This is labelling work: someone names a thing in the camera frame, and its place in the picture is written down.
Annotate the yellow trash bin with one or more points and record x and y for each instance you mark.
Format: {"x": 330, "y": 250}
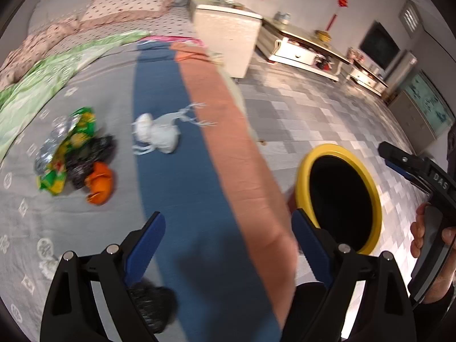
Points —
{"x": 338, "y": 199}

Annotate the green patterned blanket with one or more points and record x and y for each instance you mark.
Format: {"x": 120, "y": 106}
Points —
{"x": 53, "y": 74}

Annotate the small black plastic bag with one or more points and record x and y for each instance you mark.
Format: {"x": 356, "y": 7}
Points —
{"x": 103, "y": 148}

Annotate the cabinet with painted panel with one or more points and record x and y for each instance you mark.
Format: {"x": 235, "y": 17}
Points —
{"x": 424, "y": 114}

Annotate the person's leg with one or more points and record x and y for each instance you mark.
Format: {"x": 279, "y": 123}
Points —
{"x": 306, "y": 310}

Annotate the louvred vent window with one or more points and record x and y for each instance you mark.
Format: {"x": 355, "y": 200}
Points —
{"x": 409, "y": 17}

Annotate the white coffee table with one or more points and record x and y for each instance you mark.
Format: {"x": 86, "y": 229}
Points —
{"x": 299, "y": 55}

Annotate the person's right forearm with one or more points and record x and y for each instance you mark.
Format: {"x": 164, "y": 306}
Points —
{"x": 445, "y": 313}

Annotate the green foil snack bag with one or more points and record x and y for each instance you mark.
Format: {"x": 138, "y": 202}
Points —
{"x": 76, "y": 137}

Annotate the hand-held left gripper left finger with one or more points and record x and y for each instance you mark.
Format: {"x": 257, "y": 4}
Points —
{"x": 146, "y": 245}

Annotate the white knotted plastic bag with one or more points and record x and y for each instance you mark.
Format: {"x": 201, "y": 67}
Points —
{"x": 162, "y": 139}

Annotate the large black plastic bag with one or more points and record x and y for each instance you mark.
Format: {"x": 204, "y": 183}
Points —
{"x": 156, "y": 306}

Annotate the polka dot pillow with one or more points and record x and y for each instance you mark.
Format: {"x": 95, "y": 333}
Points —
{"x": 124, "y": 7}

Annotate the white bedside cabinet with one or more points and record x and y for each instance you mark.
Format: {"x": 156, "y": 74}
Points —
{"x": 228, "y": 39}

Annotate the pink polka dot duvet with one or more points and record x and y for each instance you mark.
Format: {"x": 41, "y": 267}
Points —
{"x": 42, "y": 37}

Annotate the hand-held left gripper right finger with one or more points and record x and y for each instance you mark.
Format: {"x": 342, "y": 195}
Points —
{"x": 313, "y": 245}

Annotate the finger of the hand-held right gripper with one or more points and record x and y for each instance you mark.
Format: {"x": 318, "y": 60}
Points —
{"x": 399, "y": 155}
{"x": 406, "y": 175}

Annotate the small clear bottle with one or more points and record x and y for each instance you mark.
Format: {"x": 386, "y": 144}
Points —
{"x": 281, "y": 17}

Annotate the person's right hand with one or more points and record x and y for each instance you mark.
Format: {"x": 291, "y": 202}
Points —
{"x": 416, "y": 231}

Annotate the wall television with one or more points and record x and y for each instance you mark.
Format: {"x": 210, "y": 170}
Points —
{"x": 379, "y": 44}

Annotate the standing air conditioner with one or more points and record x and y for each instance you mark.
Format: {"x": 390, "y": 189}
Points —
{"x": 400, "y": 71}

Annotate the polka dot fitted sheet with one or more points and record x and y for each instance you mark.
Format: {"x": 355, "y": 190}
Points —
{"x": 107, "y": 34}

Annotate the white television stand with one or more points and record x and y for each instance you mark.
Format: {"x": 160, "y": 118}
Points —
{"x": 367, "y": 78}

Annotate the orange plastic bag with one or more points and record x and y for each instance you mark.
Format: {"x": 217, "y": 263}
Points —
{"x": 101, "y": 181}

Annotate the yellow toy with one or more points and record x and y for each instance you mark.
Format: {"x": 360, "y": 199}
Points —
{"x": 322, "y": 35}

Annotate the pink figurine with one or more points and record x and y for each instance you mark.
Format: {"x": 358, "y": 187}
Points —
{"x": 354, "y": 55}

